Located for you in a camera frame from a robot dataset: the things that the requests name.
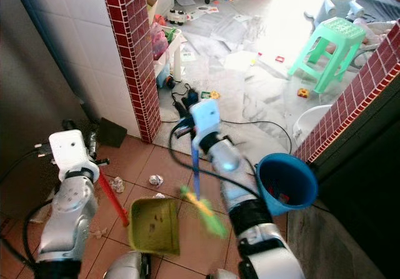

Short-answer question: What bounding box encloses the blue-handled green broom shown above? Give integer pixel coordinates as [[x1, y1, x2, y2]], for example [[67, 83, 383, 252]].
[[178, 138, 229, 239]]

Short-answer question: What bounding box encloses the red-handled olive dustpan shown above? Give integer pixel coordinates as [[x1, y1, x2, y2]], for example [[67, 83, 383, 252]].
[[98, 171, 182, 256]]

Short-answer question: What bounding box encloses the dark square board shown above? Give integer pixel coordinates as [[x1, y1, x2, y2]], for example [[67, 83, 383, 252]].
[[97, 117, 129, 148]]

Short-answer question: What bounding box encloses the white cluttered rack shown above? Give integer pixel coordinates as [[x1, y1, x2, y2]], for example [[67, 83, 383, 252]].
[[153, 16, 185, 83]]

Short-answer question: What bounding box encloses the blue plastic bucket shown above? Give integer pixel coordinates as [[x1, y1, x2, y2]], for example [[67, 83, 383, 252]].
[[256, 153, 319, 217]]

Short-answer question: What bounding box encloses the white plastic basin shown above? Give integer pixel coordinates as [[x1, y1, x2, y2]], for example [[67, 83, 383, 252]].
[[292, 104, 333, 147]]

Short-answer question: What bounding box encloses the silver left robot leg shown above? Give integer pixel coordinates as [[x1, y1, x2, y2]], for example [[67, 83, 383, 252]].
[[103, 251, 151, 279]]

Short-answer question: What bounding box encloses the silver robot leg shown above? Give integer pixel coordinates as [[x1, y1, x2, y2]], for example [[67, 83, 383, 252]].
[[103, 251, 151, 279], [205, 268, 238, 279]]

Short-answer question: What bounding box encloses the silver right robot leg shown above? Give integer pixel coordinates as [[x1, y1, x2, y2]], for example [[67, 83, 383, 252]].
[[205, 268, 238, 279]]

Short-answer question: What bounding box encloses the green plastic stool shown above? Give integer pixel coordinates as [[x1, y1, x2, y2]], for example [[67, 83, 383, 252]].
[[287, 17, 367, 94]]

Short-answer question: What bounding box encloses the grey blue fabric pile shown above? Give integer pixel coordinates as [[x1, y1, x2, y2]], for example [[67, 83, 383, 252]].
[[316, 0, 400, 29]]

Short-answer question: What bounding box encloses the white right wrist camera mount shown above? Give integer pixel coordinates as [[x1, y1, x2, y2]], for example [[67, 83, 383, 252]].
[[190, 99, 221, 147]]

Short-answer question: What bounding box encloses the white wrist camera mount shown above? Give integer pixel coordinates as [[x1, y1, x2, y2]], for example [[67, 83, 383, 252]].
[[190, 99, 221, 147], [48, 129, 100, 183]]

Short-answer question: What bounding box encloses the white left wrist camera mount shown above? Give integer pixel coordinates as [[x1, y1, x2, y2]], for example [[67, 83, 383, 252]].
[[48, 129, 100, 183]]

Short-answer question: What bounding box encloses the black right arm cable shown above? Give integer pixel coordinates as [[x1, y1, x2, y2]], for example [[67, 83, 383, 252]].
[[168, 128, 258, 197]]

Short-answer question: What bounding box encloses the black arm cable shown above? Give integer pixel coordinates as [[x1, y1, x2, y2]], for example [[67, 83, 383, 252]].
[[168, 128, 258, 197], [0, 143, 54, 276]]

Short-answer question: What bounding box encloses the black floor cable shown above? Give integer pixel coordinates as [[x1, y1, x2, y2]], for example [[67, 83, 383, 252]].
[[222, 119, 294, 156]]

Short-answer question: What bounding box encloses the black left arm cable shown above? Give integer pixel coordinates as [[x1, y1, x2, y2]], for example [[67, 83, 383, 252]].
[[0, 143, 54, 276]]

